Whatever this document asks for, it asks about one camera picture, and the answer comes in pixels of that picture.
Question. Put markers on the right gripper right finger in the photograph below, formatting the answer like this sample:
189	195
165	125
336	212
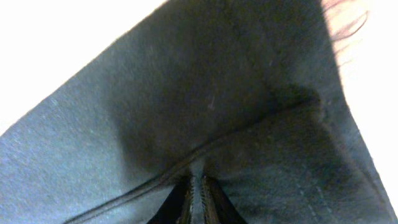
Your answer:
218	209

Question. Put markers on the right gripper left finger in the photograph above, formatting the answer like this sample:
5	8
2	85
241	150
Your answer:
177	207

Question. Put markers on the black garment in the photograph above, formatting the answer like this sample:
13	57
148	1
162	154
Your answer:
245	92

